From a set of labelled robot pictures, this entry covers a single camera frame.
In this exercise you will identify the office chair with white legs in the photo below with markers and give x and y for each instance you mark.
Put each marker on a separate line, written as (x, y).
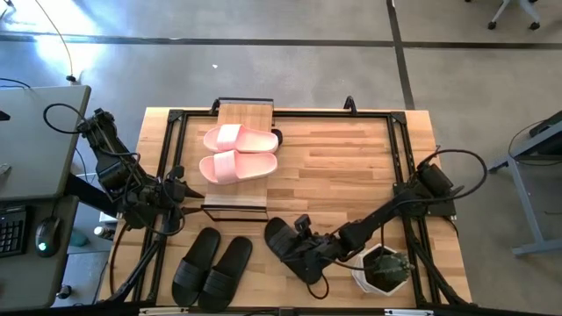
(492, 25)

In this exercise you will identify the green cactus plant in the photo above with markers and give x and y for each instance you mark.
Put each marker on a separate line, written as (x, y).
(391, 265)

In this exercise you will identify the pink rubber slide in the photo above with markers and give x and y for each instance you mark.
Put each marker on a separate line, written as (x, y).
(254, 140)
(254, 167)

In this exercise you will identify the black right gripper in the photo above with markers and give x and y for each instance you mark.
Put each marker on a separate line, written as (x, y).
(327, 246)

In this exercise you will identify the light gray desk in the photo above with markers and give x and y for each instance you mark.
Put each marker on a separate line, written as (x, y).
(39, 145)

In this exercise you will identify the teal round object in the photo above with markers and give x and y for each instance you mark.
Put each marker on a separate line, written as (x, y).
(80, 239)

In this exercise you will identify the black aluminium table frame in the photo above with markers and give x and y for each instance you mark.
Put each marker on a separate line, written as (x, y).
(329, 114)

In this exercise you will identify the black desk object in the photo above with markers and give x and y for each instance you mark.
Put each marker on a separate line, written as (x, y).
(3, 115)

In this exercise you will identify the black round knob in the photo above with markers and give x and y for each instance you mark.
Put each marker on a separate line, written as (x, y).
(64, 292)

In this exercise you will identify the dark gray desk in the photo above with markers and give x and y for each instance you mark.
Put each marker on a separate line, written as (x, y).
(26, 281)

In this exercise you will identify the gray metal table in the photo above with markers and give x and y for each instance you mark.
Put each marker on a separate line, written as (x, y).
(524, 206)

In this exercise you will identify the wooden shelf with black frame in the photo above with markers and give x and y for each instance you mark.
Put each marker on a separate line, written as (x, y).
(243, 115)

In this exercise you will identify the black computer mouse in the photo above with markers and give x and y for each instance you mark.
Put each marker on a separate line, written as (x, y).
(47, 234)

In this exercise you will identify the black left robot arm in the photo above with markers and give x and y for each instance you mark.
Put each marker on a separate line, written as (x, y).
(110, 164)

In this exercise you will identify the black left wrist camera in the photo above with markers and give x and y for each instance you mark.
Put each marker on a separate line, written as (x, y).
(177, 172)

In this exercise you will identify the white hexagonal plant pot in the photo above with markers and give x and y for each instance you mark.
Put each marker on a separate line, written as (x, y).
(362, 276)

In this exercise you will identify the black keyboard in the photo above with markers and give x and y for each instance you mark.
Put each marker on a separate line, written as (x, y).
(12, 232)

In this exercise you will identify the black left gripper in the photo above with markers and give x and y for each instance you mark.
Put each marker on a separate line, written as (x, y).
(153, 202)

